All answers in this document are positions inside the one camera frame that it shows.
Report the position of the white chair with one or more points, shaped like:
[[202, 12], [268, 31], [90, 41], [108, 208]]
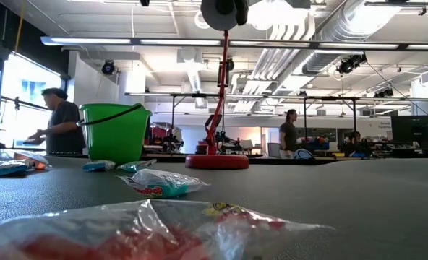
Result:
[[246, 144]]

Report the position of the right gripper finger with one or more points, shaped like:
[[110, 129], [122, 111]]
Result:
[[241, 11]]

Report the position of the black round ceiling device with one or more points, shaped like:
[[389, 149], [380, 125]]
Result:
[[108, 68]]

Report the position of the person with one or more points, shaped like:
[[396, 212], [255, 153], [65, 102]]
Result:
[[355, 142], [289, 133], [64, 122]]

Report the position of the black table mat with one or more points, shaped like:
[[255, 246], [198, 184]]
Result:
[[362, 209]]

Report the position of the red desk lamp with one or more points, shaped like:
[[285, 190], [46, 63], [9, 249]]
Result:
[[214, 18]]

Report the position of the overhead light bar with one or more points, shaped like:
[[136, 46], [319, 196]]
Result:
[[308, 44]]

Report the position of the silver ventilation duct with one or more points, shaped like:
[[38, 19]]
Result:
[[344, 25]]

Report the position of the white blue ball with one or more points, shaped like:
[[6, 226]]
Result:
[[303, 154]]

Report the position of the blue storage bin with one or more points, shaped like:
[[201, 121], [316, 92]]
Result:
[[317, 144]]

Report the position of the clear red candy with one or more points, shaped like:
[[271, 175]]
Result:
[[127, 231]]

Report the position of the black hanging camera rig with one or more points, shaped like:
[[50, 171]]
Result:
[[351, 63], [384, 93]]

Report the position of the blue white candy bar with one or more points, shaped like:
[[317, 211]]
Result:
[[98, 165]]

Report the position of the grey office chair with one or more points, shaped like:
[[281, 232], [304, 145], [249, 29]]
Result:
[[273, 150]]

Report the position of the green plastic bucket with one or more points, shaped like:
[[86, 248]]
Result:
[[116, 141]]

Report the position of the red background machine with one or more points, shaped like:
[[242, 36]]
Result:
[[161, 134]]

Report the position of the black monitor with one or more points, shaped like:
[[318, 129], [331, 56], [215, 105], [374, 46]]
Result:
[[414, 128]]

